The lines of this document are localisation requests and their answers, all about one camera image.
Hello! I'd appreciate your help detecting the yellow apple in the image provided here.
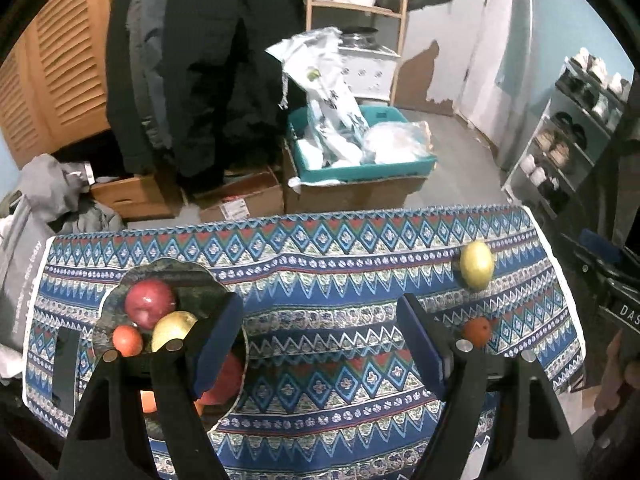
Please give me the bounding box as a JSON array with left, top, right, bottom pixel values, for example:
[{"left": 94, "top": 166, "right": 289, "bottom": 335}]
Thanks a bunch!
[{"left": 151, "top": 311, "right": 199, "bottom": 353}]

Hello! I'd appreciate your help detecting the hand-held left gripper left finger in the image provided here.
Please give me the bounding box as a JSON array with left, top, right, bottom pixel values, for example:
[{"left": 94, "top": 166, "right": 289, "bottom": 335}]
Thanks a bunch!
[{"left": 57, "top": 291, "right": 245, "bottom": 480}]

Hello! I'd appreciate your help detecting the group of shoes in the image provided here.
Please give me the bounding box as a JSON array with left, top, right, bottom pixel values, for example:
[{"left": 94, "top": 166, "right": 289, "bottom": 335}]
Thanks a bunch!
[{"left": 520, "top": 47, "right": 632, "bottom": 201}]

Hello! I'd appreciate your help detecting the wooden shelf rack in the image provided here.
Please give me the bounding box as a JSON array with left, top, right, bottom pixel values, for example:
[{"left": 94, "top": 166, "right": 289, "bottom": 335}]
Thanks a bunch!
[{"left": 305, "top": 0, "right": 414, "bottom": 107}]

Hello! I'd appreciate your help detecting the clear plastic bag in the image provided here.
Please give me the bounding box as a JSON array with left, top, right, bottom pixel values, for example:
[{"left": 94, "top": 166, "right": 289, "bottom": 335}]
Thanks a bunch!
[{"left": 360, "top": 121, "right": 434, "bottom": 166}]

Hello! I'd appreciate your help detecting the blue patterned tablecloth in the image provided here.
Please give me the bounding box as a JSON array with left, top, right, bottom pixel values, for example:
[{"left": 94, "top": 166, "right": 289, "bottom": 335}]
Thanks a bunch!
[{"left": 22, "top": 204, "right": 587, "bottom": 480}]

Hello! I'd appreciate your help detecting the yellow lemon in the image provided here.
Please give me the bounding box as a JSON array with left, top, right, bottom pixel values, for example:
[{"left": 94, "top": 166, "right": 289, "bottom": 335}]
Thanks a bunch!
[{"left": 459, "top": 241, "right": 496, "bottom": 291}]

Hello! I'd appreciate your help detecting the printed white plastic bag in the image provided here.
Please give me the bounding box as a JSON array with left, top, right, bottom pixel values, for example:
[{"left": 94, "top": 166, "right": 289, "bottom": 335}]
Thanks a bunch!
[{"left": 265, "top": 27, "right": 372, "bottom": 168}]

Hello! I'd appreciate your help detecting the wooden louvered cabinet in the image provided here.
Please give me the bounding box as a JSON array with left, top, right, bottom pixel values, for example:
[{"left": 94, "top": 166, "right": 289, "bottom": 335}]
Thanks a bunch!
[{"left": 0, "top": 0, "right": 126, "bottom": 171}]

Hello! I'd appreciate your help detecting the dark glass plate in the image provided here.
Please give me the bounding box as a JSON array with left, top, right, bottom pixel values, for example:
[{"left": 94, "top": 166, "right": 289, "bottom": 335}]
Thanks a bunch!
[{"left": 92, "top": 258, "right": 248, "bottom": 433}]

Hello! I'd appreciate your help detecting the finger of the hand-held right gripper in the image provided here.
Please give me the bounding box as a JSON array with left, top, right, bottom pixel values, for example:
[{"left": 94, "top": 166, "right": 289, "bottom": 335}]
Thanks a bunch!
[{"left": 560, "top": 229, "right": 640, "bottom": 291}]

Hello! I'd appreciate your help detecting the large orange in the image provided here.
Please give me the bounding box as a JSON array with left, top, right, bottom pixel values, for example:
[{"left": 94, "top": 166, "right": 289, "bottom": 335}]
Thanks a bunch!
[{"left": 195, "top": 352, "right": 246, "bottom": 406}]

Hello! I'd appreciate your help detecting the small orange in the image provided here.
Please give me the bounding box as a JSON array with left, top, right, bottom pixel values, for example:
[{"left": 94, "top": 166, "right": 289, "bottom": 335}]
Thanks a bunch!
[
  {"left": 112, "top": 325, "right": 144, "bottom": 357},
  {"left": 461, "top": 316, "right": 492, "bottom": 348}
]

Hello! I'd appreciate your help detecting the teal plastic bin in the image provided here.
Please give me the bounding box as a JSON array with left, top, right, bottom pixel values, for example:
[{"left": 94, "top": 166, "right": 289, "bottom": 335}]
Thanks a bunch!
[{"left": 287, "top": 105, "right": 438, "bottom": 183}]

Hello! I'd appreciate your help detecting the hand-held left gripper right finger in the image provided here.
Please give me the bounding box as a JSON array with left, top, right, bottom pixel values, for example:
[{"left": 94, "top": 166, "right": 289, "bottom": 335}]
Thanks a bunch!
[{"left": 397, "top": 293, "right": 583, "bottom": 480}]

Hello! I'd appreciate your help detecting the grey shoe rack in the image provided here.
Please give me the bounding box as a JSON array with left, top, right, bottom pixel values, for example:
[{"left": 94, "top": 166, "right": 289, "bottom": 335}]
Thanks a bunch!
[{"left": 501, "top": 55, "right": 637, "bottom": 221}]

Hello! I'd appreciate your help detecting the white patterned box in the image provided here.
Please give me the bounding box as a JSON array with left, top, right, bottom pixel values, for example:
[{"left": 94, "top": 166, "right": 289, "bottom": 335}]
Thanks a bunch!
[{"left": 340, "top": 52, "right": 399, "bottom": 99}]

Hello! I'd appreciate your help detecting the large cardboard box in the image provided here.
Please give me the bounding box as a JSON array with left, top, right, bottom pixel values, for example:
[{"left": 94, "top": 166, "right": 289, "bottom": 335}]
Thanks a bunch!
[{"left": 282, "top": 140, "right": 431, "bottom": 215}]

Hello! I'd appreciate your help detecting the black flat rectangular device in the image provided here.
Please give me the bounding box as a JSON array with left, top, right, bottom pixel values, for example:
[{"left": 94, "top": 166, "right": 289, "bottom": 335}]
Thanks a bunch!
[{"left": 51, "top": 328, "right": 82, "bottom": 411}]

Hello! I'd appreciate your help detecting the black hanging coat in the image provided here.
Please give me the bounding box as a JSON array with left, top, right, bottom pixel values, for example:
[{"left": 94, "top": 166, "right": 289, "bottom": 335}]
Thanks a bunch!
[{"left": 105, "top": 0, "right": 307, "bottom": 179}]

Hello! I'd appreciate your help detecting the grey hanging jacket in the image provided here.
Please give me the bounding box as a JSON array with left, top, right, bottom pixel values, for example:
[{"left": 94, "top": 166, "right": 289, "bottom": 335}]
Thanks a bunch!
[{"left": 126, "top": 0, "right": 168, "bottom": 116}]

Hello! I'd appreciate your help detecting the dark glass bowl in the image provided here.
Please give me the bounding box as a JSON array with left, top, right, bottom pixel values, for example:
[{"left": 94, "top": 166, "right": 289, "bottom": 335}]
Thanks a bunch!
[{"left": 341, "top": 27, "right": 379, "bottom": 51}]

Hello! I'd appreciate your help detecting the person's right hand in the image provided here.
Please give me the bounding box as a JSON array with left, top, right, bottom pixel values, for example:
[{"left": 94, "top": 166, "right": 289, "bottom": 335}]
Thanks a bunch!
[{"left": 594, "top": 330, "right": 640, "bottom": 418}]

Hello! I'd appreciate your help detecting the dark red apple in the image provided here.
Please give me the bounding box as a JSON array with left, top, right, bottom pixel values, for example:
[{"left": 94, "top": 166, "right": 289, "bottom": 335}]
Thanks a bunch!
[{"left": 124, "top": 280, "right": 178, "bottom": 330}]

